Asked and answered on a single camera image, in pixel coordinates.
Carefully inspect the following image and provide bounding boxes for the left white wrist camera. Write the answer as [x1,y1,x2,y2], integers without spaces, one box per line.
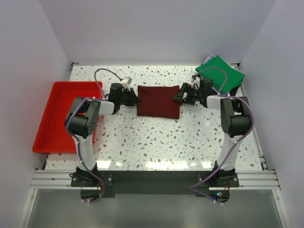
[120,77,132,89]

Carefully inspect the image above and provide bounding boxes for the black folded t shirt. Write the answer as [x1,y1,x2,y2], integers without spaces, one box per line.
[229,80,243,96]

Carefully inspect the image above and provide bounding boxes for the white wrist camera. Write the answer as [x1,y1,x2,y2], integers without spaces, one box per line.
[191,75,201,90]
[120,77,132,89]

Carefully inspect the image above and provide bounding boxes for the red plastic bin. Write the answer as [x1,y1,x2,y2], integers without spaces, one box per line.
[32,81,103,154]

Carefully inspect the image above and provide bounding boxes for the dark red t shirt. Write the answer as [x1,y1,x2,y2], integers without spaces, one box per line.
[137,85,181,120]

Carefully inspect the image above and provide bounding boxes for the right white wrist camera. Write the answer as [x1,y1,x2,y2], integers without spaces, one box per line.
[191,75,201,90]

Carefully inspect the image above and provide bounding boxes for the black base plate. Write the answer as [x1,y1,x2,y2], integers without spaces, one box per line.
[69,170,239,198]

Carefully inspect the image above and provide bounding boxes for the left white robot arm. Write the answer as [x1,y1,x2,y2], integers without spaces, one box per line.
[65,82,140,172]

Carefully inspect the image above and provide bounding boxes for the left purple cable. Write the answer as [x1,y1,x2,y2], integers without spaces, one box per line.
[65,68,125,204]

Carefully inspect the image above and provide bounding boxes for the lilac folded t shirt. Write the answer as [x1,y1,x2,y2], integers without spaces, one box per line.
[201,54,227,95]

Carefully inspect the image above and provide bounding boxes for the green folded t shirt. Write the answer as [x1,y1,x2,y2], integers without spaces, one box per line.
[195,55,245,94]

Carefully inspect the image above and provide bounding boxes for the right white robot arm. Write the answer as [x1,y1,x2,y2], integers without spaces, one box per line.
[173,78,254,171]

